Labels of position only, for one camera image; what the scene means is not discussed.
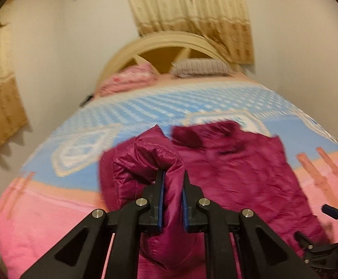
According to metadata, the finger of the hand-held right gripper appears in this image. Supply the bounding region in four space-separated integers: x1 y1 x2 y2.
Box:
321 204 338 239
294 231 338 254

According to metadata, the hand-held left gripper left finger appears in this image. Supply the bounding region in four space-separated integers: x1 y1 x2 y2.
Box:
19 170 166 279

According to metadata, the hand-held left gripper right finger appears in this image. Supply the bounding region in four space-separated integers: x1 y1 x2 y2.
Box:
181 170 313 279

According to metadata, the magenta puffer jacket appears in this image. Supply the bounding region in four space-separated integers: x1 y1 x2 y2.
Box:
99 120 330 279

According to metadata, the blue and pink printed blanket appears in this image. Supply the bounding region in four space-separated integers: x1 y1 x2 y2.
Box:
0 77 338 279

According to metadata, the peach bed sheet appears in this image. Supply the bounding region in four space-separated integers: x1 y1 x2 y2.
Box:
154 74 251 87

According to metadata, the pink folded quilt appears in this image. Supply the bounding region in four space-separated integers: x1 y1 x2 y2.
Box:
98 63 158 97

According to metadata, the striped pillow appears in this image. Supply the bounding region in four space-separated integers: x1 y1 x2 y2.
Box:
169 59 233 78

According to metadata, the cream arched bed headboard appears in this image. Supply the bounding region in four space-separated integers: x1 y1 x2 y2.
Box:
98 32 242 86

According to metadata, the beige patterned side curtain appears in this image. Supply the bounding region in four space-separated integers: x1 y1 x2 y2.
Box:
0 20 28 172

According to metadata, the beige patterned window curtain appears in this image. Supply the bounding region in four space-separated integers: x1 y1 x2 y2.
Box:
121 0 255 64

